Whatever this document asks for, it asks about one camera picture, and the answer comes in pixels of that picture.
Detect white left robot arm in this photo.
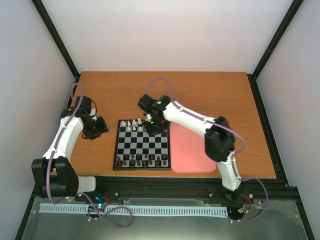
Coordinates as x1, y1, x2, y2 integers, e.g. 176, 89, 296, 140
31, 96, 109, 202

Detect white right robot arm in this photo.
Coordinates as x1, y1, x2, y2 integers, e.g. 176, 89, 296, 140
137, 94, 243, 203

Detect black and white chessboard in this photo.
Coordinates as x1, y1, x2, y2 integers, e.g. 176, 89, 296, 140
112, 119, 171, 171

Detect pink plastic tray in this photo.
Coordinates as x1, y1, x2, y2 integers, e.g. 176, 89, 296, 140
169, 122, 216, 174

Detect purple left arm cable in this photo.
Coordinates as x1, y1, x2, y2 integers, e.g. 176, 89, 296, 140
46, 82, 133, 229

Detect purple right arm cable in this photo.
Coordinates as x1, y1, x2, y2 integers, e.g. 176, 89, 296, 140
145, 77, 269, 224

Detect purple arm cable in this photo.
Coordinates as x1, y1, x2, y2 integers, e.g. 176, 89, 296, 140
46, 82, 133, 229
145, 77, 269, 224

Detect black aluminium frame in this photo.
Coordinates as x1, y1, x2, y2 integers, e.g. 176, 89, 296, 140
13, 0, 316, 240

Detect light blue cable duct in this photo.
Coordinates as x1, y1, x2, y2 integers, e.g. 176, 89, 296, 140
38, 203, 228, 218

